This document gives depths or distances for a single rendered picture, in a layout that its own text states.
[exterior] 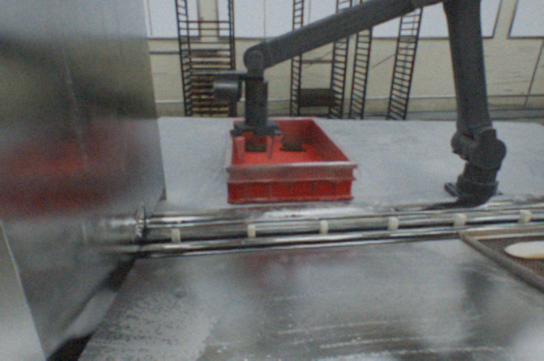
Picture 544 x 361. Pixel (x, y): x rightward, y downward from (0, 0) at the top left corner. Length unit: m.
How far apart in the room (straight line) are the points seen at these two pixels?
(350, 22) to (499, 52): 5.76
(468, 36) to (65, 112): 0.76
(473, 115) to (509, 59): 5.73
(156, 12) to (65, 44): 4.62
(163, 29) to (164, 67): 0.51
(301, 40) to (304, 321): 0.56
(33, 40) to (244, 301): 0.34
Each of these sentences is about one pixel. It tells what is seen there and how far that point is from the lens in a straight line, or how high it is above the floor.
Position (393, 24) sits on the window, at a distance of 5.48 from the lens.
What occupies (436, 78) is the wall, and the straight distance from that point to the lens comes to 5.93.
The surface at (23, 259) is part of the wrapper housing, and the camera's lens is 0.33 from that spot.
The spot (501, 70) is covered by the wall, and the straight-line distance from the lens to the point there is 6.56.
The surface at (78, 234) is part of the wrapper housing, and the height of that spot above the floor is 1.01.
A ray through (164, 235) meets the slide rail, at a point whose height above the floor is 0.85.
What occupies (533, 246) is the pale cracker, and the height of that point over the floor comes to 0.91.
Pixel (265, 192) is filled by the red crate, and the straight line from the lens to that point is 0.79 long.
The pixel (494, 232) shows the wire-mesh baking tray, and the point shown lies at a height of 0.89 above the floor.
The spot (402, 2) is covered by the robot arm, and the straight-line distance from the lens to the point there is 0.79.
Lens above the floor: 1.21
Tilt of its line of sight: 21 degrees down
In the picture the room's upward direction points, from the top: straight up
